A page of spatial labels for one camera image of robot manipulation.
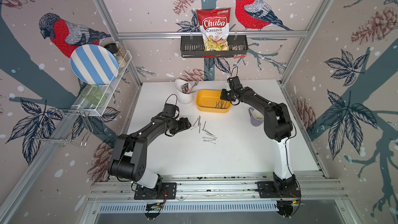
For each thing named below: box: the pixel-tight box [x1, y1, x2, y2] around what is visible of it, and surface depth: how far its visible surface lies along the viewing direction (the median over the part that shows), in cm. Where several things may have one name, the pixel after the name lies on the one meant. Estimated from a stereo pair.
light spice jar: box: [117, 44, 131, 63], surface depth 87 cm
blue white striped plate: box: [69, 44, 120, 86], surface depth 74 cm
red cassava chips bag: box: [196, 7, 232, 52], surface depth 83 cm
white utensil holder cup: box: [174, 78, 194, 105], surface depth 106 cm
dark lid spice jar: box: [103, 42, 127, 69], surface depth 82 cm
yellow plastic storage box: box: [195, 89, 232, 114], surface depth 109 cm
